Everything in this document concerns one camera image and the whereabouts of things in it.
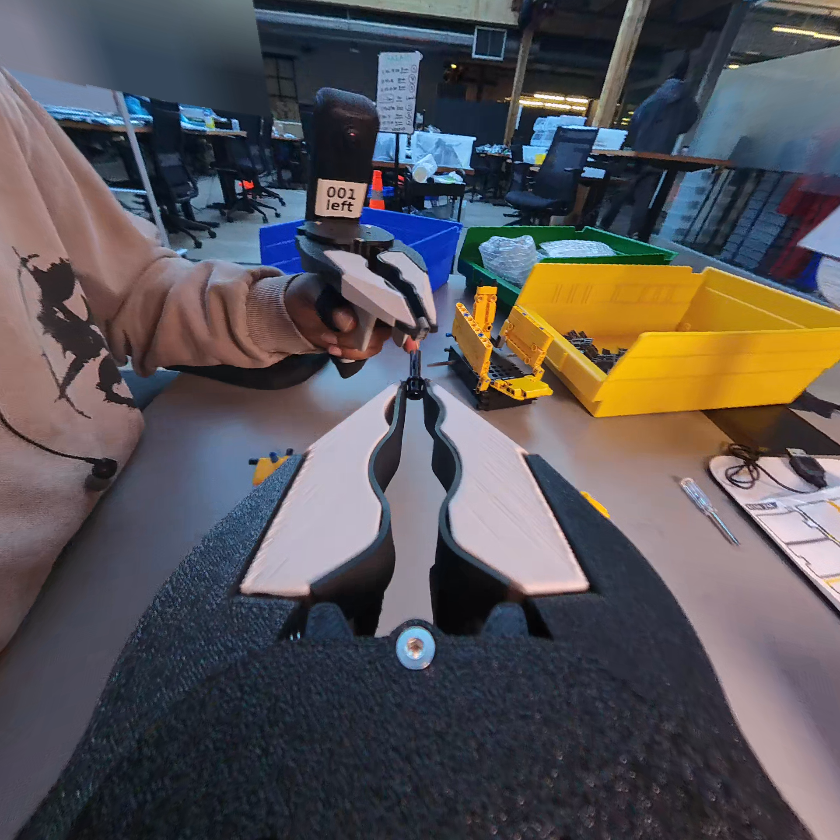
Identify clear handle screwdriver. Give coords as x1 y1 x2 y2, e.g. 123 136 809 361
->
679 477 741 547

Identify yellow storage bin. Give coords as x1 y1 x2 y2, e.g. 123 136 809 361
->
505 261 840 419

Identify person's beige hoodie torso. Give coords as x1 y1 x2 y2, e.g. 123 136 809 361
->
0 66 191 651

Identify wooden post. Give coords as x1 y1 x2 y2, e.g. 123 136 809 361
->
504 26 536 147
587 0 652 129

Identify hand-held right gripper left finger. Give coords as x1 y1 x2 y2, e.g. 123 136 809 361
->
239 382 408 636

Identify crumpled clear plastic bag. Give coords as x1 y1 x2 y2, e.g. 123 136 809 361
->
478 234 542 287

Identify cluttered workbench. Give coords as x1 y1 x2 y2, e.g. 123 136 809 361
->
39 98 250 142

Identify person's dark blue trousers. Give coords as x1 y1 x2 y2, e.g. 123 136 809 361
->
118 367 181 411

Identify pile of dark pieces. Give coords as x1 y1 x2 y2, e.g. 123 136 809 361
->
561 328 631 375

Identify blue storage bin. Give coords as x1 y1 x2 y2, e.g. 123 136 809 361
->
259 206 463 293

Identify grey desk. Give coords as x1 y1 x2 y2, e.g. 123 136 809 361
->
0 272 840 840

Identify person's left forearm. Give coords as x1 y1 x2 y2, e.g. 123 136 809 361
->
105 210 303 378

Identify bubble wrap bag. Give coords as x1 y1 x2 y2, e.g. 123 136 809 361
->
538 238 618 260

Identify clear plastic box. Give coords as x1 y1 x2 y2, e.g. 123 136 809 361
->
410 130 478 173

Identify yellow black robot model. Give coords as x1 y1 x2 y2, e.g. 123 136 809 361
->
427 285 555 412

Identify wooden table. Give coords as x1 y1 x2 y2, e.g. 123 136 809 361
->
591 147 735 244

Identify black usb cable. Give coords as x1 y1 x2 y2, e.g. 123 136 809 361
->
722 443 831 493

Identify white book stand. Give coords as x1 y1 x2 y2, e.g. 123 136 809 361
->
709 453 840 614

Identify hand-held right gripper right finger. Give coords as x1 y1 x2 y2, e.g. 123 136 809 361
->
422 384 590 636

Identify white sign board on stand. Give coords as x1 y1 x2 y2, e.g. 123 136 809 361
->
376 51 424 198

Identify green storage bin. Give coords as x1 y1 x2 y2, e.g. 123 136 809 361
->
457 225 679 309

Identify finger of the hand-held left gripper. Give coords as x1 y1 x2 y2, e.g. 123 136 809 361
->
323 251 439 343
377 241 439 332

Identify black office chair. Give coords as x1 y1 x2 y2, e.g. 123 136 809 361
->
504 125 599 227
147 98 217 249
213 115 286 224

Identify black clip microphone cable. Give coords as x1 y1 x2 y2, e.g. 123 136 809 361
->
0 410 119 492

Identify dark flat plate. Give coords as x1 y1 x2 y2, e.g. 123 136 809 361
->
702 387 840 457

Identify yellow gear block assembly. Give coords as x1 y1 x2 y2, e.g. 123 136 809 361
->
248 448 296 487

